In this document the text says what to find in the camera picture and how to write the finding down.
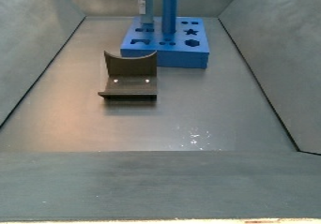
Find blue shape sorting board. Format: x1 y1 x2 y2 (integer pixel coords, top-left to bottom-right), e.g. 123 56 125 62
121 17 210 68

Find dark blue cylinder peg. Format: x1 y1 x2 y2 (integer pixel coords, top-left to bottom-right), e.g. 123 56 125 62
162 0 177 34

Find black curved holder stand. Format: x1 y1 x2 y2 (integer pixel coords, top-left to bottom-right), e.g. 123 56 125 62
98 52 158 99

